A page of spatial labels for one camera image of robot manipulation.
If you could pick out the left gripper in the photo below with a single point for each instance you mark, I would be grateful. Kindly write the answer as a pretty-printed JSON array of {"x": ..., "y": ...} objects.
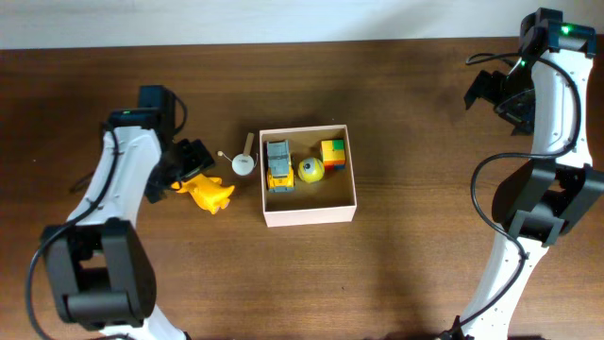
[{"x": 200, "y": 159}]

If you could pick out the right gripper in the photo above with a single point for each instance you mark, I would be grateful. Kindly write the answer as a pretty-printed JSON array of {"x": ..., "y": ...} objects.
[{"x": 483, "y": 86}]

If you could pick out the orange toy dinosaur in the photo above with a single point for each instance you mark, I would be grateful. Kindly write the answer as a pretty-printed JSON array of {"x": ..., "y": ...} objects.
[{"x": 207, "y": 192}]

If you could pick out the yellow grey toy truck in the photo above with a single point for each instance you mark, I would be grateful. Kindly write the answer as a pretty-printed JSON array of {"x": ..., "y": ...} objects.
[{"x": 280, "y": 173}]

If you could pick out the yellow ball with eyes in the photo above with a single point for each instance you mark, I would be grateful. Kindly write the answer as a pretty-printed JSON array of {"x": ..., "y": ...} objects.
[{"x": 311, "y": 170}]

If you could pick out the colourful puzzle cube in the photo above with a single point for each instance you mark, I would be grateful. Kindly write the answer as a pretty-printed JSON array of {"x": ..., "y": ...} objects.
[{"x": 333, "y": 154}]

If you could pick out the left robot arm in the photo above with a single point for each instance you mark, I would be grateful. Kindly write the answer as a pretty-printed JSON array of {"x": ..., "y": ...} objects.
[{"x": 100, "y": 276}]

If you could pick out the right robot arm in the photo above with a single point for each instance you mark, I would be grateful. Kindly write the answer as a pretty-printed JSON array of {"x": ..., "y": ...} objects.
[{"x": 543, "y": 96}]

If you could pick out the white rattle drum toy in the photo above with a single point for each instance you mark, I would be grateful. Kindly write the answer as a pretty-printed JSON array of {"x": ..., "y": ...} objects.
[{"x": 244, "y": 163}]

